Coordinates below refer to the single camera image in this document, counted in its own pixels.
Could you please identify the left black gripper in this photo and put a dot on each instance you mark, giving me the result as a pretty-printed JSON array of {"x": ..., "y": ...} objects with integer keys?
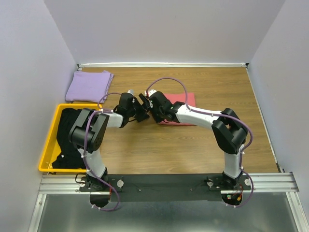
[{"x": 143, "y": 114}]

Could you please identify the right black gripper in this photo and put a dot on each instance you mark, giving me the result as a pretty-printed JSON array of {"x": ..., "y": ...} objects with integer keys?
[{"x": 151, "y": 108}]

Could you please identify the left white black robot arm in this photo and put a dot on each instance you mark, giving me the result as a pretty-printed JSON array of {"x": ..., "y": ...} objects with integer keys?
[{"x": 88, "y": 131}]

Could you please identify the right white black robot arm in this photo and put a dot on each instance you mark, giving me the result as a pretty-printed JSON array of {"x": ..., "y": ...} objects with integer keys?
[{"x": 229, "y": 132}]

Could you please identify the folded purple t shirt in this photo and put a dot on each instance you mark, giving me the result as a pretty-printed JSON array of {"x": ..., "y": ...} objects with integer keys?
[{"x": 89, "y": 87}]

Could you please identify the black t shirt in bin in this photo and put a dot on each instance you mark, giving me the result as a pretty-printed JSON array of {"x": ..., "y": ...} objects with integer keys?
[{"x": 69, "y": 157}]

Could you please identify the yellow plastic bin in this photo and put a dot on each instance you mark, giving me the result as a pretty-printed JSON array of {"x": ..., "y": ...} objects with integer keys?
[{"x": 51, "y": 149}]

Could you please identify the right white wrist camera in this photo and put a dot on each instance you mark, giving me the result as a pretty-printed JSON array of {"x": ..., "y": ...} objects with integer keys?
[{"x": 149, "y": 92}]

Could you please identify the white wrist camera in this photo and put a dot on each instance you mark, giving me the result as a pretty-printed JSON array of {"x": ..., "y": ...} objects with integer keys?
[
  {"x": 131, "y": 91},
  {"x": 149, "y": 92}
]

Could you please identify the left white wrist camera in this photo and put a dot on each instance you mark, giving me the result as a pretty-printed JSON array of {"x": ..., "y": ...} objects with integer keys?
[{"x": 131, "y": 91}]

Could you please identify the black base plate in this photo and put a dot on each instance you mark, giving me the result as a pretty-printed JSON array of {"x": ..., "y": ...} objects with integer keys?
[{"x": 164, "y": 188}]

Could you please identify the aluminium front rail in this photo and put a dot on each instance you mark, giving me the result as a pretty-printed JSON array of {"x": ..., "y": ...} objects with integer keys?
[{"x": 262, "y": 182}]

